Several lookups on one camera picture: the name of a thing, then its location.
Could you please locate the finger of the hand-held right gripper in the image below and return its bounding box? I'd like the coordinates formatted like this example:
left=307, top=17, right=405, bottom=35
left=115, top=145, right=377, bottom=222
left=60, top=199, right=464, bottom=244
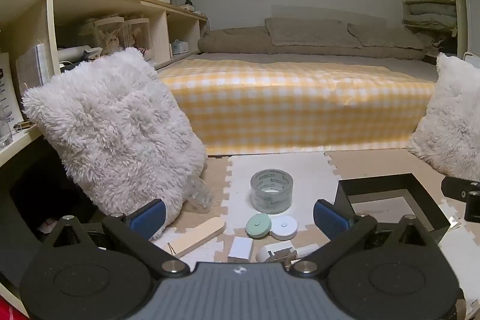
left=441, top=175, right=480, bottom=201

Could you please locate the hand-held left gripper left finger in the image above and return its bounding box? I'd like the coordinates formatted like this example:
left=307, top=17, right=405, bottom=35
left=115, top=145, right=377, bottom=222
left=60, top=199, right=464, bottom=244
left=43, top=199, right=190, bottom=277

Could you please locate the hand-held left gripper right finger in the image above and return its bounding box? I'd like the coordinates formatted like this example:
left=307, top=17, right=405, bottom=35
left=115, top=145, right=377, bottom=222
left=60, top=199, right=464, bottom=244
left=290, top=199, right=437, bottom=277

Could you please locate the white round tape measure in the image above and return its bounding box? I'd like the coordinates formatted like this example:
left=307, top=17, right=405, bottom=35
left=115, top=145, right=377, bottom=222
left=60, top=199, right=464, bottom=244
left=271, top=216, right=299, bottom=241

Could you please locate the wooden stick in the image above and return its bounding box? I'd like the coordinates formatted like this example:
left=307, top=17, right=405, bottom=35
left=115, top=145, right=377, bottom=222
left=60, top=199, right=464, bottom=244
left=164, top=217, right=226, bottom=256

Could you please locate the black box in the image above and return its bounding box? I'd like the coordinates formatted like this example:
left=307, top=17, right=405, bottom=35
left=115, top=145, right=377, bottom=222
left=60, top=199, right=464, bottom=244
left=333, top=173, right=451, bottom=242

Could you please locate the clear plastic box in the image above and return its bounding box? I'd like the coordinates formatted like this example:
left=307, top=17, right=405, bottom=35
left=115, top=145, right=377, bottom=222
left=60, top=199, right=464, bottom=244
left=180, top=175, right=214, bottom=213

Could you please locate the white plastic handled holder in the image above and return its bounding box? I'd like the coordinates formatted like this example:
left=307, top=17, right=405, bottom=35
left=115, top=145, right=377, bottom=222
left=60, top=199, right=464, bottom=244
left=256, top=242, right=321, bottom=270

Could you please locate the green round tape measure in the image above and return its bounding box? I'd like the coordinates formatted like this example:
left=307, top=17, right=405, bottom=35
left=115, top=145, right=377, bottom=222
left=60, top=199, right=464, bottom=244
left=245, top=214, right=272, bottom=239

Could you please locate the clear packing tape roll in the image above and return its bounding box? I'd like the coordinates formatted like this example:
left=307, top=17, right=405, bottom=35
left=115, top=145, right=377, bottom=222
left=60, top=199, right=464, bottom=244
left=250, top=169, right=294, bottom=214

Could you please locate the white plug charger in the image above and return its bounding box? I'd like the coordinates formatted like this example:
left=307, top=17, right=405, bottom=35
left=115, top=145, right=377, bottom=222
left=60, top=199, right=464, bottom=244
left=227, top=236, right=254, bottom=262

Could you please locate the white foam mat tile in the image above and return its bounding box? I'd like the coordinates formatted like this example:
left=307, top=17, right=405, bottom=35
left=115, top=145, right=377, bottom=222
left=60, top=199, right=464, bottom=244
left=223, top=152, right=340, bottom=264
left=437, top=200, right=480, bottom=309

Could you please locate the white fluffy pillow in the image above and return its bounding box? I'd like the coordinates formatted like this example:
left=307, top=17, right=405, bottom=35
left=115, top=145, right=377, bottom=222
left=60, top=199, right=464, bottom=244
left=20, top=47, right=209, bottom=231
left=406, top=52, right=480, bottom=182

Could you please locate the yellow checked blanket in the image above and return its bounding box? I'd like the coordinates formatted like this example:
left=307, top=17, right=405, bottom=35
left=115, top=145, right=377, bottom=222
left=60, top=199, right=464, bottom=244
left=157, top=59, right=437, bottom=156

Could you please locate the beige bed pillow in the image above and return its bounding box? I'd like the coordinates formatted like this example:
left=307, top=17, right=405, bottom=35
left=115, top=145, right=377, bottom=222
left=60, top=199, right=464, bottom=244
left=264, top=17, right=362, bottom=49
left=347, top=23, right=424, bottom=50

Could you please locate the red cloth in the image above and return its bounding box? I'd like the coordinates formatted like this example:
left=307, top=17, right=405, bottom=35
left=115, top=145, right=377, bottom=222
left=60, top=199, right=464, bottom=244
left=0, top=298, right=28, bottom=320

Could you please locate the stack of folded blankets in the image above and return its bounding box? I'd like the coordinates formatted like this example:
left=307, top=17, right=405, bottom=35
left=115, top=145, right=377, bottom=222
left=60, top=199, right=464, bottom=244
left=403, top=2, right=457, bottom=30

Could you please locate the white door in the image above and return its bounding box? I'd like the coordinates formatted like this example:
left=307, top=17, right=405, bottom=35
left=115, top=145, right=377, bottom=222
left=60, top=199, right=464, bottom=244
left=454, top=0, right=480, bottom=58

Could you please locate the white paper roll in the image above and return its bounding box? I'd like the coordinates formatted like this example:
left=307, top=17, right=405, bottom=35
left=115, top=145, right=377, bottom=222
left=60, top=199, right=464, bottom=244
left=56, top=46, right=104, bottom=63

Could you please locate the doll display box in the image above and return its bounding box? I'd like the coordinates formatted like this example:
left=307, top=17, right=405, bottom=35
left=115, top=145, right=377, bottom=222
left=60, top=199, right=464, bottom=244
left=92, top=16, right=126, bottom=54
left=124, top=18, right=152, bottom=60

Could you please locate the clear acrylic stand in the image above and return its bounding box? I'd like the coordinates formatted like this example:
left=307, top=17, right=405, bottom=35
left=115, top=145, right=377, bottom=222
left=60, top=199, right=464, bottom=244
left=0, top=52, right=23, bottom=150

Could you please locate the wooden shelf unit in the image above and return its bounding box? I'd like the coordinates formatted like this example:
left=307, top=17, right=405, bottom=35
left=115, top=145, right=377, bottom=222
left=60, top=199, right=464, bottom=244
left=0, top=0, right=209, bottom=171

